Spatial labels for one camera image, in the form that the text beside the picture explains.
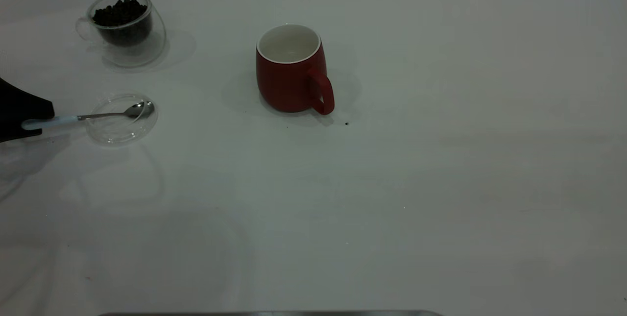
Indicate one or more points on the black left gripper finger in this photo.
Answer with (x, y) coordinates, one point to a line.
(22, 105)
(12, 132)

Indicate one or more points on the red ceramic mug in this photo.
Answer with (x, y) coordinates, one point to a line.
(286, 85)

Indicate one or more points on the clear glass cup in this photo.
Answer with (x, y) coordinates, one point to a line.
(142, 49)

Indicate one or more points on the pile of coffee beans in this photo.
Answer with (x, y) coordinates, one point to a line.
(120, 12)

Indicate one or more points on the clear glass saucer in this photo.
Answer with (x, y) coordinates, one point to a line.
(117, 132)

